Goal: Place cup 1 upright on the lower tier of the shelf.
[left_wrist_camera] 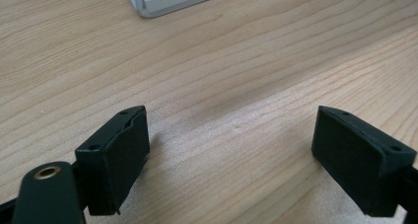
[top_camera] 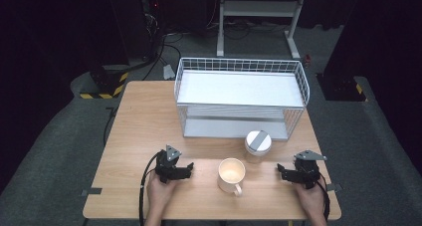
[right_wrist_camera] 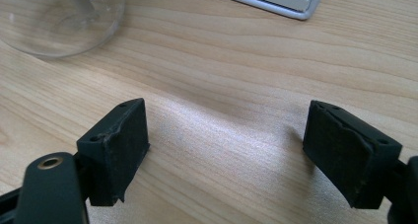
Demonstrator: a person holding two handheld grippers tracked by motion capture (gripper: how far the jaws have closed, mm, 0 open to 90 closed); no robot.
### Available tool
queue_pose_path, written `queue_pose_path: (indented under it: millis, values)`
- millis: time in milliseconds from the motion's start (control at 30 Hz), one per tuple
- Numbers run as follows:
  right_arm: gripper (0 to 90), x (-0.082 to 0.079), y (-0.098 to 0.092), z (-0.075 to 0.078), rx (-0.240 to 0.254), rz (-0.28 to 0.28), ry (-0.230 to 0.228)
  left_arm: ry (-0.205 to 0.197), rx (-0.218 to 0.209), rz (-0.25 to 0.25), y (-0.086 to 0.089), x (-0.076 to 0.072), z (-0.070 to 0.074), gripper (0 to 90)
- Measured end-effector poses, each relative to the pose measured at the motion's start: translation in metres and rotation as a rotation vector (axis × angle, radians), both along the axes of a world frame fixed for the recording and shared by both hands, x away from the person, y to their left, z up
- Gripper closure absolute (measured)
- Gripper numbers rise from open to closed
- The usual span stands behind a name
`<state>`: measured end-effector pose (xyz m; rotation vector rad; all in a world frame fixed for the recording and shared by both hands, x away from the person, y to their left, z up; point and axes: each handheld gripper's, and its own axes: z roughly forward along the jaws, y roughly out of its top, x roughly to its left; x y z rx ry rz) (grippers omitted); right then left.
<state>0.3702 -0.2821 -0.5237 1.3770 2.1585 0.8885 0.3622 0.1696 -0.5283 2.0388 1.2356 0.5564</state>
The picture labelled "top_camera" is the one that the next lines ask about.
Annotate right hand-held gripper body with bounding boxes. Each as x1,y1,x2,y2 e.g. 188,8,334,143
290,149,327,190

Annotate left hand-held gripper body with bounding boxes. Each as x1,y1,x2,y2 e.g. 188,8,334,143
154,144,183,184

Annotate glass jar with white lid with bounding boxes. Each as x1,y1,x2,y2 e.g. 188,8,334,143
244,129,273,164

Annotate cream ceramic mug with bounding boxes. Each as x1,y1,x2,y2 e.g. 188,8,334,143
217,157,247,197

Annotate white wire shelf rack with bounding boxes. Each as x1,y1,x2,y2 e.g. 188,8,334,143
173,57,312,141

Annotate person's left hand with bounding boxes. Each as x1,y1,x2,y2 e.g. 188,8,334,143
146,170,179,217

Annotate person's right hand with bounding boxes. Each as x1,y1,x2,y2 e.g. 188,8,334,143
293,180,325,218

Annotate black yellow striped base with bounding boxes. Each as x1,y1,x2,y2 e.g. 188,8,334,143
316,73,368,103
79,65,129,100

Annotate black equipment tower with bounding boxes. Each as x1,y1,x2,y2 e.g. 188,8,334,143
138,0,164,62

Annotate white metal stand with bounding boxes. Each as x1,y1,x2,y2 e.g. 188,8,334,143
216,0,309,60

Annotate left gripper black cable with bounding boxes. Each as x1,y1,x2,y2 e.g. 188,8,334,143
138,150,162,226

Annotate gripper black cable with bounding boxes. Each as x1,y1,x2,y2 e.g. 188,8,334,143
315,172,332,222
138,150,162,226

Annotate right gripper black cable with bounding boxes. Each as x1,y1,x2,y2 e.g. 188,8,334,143
315,172,332,222

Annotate thin black cable beside table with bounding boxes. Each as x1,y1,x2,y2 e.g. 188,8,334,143
103,107,118,147

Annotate black floor cable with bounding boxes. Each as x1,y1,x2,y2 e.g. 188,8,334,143
141,33,183,82

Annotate bundle of floor cables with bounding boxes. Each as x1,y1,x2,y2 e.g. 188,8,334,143
165,19,291,41

